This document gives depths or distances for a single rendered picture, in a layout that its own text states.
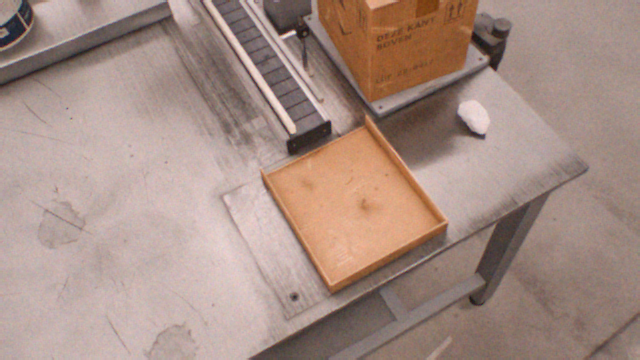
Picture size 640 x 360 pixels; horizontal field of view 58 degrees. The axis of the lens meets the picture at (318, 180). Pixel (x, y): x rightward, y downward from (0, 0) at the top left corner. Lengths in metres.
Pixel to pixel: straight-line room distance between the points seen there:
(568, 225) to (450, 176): 1.04
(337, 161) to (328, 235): 0.18
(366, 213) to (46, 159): 0.72
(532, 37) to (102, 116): 1.91
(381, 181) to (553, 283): 1.03
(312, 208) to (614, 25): 2.02
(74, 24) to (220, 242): 0.72
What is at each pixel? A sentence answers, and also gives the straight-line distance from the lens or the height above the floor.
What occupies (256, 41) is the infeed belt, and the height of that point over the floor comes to 0.88.
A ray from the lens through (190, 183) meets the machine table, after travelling 1.24.
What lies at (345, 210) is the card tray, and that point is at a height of 0.83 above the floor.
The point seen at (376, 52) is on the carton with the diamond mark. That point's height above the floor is 1.00.
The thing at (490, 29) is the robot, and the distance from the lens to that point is 2.32.
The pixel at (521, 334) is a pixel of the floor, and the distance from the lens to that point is 2.00.
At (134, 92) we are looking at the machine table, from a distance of 1.44.
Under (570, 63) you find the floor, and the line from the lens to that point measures 2.68.
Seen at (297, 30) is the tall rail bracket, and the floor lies 0.97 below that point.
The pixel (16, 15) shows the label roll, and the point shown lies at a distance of 1.60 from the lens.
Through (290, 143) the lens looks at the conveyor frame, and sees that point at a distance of 1.21.
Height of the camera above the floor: 1.85
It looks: 58 degrees down
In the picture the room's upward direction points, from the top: 6 degrees counter-clockwise
